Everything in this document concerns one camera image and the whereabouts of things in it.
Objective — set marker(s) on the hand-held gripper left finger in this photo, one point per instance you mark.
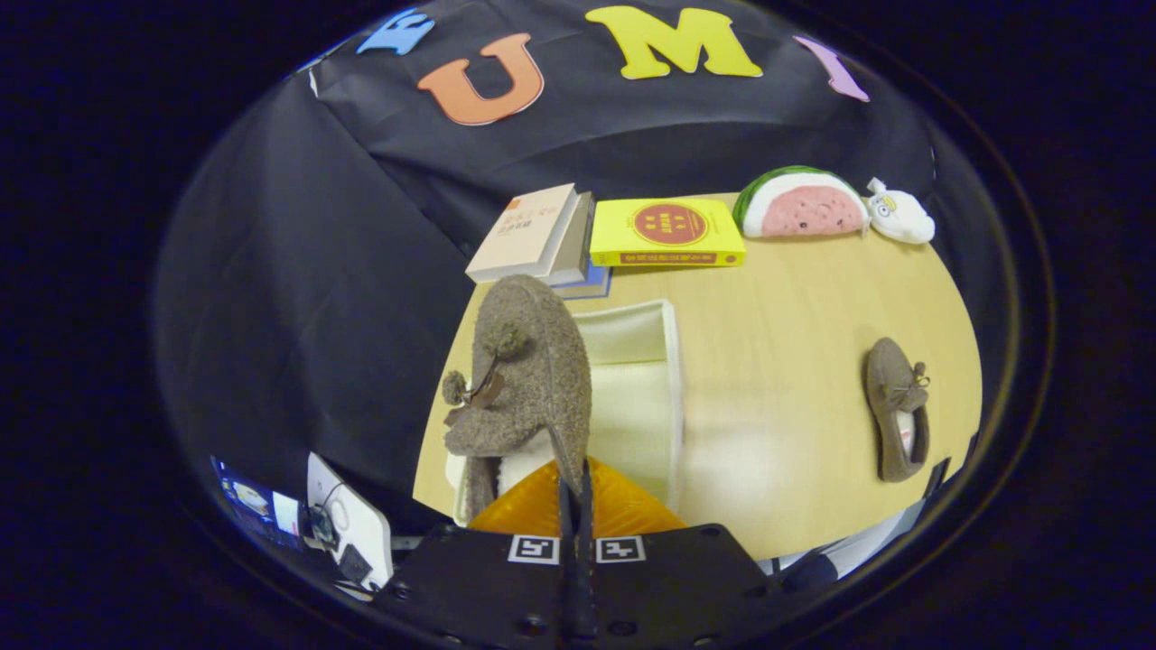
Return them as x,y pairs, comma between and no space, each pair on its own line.
488,587

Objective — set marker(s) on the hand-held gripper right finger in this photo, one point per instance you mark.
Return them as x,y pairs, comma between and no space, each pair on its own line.
668,587

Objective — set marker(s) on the cream fabric storage box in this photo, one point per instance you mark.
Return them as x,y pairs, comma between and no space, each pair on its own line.
632,397

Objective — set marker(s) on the brown fuzzy slipper shoe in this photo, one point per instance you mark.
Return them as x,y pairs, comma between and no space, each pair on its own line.
542,361
890,388

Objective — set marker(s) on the white electronic device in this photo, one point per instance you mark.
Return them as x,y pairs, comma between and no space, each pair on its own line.
361,528

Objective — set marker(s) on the computer monitor screen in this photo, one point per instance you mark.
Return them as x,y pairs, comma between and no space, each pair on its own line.
257,506

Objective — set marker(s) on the blue book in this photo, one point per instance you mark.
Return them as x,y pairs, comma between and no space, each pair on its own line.
591,282

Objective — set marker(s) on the black backdrop cloth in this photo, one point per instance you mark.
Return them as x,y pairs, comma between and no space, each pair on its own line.
298,316

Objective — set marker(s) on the grey book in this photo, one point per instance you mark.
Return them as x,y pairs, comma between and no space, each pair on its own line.
575,248

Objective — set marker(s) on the beige book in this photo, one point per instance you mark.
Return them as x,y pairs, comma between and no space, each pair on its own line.
524,235

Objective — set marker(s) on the yellow book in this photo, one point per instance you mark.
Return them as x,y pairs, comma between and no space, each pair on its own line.
668,230

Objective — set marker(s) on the watermelon slice plush toy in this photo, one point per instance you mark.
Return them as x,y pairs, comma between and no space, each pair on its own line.
804,208

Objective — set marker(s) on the white plush toy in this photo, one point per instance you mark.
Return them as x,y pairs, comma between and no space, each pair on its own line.
903,217

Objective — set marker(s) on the black table edge bracket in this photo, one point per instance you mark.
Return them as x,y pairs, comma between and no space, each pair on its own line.
936,476

